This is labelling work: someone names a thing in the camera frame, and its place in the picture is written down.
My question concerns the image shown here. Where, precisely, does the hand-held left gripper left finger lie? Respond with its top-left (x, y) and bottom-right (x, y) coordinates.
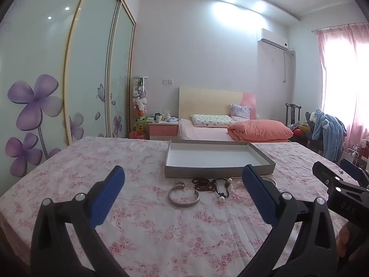
top-left (30, 166), bottom-right (130, 277)

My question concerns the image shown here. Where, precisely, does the pink sheet bed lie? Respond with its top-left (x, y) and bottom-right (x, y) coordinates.
top-left (177, 118), bottom-right (289, 143)

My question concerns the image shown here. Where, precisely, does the folded orange quilt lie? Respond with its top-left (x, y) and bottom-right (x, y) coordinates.
top-left (227, 119), bottom-right (294, 142)

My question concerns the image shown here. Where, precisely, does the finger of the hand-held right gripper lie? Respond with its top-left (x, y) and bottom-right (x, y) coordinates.
top-left (313, 162), bottom-right (346, 192)
top-left (340, 159), bottom-right (369, 190)

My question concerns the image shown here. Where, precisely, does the thin silver bangle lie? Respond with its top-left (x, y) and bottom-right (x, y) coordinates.
top-left (260, 175), bottom-right (278, 189)

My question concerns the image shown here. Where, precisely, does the purple patterned pillow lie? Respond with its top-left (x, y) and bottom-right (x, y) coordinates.
top-left (229, 103), bottom-right (251, 122)

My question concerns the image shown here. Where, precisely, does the white air conditioner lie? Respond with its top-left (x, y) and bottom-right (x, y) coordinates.
top-left (257, 28), bottom-right (289, 51)

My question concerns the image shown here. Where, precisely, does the white patterned pillow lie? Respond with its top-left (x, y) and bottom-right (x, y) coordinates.
top-left (190, 114), bottom-right (236, 128)

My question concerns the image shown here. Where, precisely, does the beige and pink headboard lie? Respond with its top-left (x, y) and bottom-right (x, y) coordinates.
top-left (178, 87), bottom-right (257, 121)

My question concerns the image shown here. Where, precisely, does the clear tube of plush toys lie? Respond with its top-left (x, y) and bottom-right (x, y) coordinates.
top-left (132, 76), bottom-right (148, 134)

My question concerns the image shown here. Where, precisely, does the flower print sliding wardrobe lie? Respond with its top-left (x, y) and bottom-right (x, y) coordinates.
top-left (0, 0), bottom-right (137, 198)

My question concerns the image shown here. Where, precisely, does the black office chair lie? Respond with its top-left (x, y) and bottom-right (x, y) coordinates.
top-left (304, 111), bottom-right (327, 154)

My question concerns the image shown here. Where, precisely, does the black cord pearl necklace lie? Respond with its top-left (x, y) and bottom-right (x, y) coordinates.
top-left (213, 178), bottom-right (235, 203)

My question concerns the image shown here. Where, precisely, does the blue plush garment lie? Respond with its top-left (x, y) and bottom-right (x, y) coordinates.
top-left (309, 108), bottom-right (348, 163)

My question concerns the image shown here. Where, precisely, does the wide silver cuff bangle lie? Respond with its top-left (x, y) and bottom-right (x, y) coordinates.
top-left (168, 185), bottom-right (200, 208)

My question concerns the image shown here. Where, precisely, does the dark bead bracelet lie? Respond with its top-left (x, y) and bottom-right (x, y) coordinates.
top-left (192, 178), bottom-right (216, 193)

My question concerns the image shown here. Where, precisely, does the pink bead bracelet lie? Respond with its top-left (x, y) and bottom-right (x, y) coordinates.
top-left (229, 180), bottom-right (252, 200)

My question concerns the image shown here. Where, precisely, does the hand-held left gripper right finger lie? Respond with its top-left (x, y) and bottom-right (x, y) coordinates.
top-left (239, 164), bottom-right (338, 277)

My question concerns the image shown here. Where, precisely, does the pink curtain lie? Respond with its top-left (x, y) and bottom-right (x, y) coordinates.
top-left (312, 22), bottom-right (369, 152)

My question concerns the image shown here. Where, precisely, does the pink and white nightstand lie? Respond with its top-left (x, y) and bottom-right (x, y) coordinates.
top-left (146, 118), bottom-right (179, 141)

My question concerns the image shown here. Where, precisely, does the dark wooden chair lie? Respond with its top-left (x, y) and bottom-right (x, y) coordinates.
top-left (285, 103), bottom-right (302, 128)

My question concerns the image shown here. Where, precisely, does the cluttered small rack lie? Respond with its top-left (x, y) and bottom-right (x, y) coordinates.
top-left (344, 137), bottom-right (369, 169)

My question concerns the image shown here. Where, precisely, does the grey cardboard tray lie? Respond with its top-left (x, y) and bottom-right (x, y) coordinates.
top-left (164, 139), bottom-right (276, 178)

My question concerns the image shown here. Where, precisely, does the person's right hand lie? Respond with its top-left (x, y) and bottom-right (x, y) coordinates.
top-left (337, 222), bottom-right (357, 267)

